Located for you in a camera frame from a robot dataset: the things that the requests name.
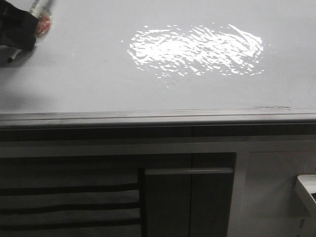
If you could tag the white whiteboard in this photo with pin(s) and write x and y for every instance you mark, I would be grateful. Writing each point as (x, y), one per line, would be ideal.
(151, 61)

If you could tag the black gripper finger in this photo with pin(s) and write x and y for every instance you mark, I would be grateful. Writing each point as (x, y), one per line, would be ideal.
(17, 27)

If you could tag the red taped marker attachment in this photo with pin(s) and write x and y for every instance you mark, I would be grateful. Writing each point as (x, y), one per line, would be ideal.
(43, 25)

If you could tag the white box at right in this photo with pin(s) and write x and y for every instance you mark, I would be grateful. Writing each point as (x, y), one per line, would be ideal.
(305, 188)

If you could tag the white whiteboard marker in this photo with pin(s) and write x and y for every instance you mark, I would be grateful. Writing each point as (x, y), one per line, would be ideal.
(36, 9)

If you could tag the grey cabinet door panel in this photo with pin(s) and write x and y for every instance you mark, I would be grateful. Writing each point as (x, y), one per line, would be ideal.
(181, 202)

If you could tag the grey slatted drawer unit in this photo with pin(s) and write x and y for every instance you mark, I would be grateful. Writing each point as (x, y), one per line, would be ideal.
(70, 200)

